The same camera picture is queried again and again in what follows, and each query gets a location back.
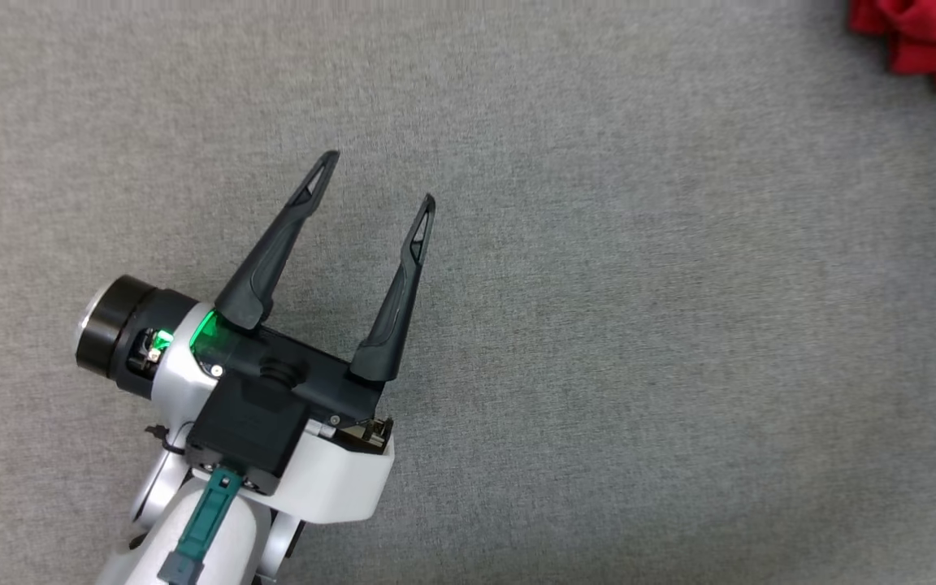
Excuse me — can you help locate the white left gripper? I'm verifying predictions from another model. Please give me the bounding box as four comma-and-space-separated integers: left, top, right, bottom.
189, 150, 437, 523

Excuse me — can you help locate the left camera cable teal plug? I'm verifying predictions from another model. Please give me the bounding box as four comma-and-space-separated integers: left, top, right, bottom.
158, 467, 244, 585

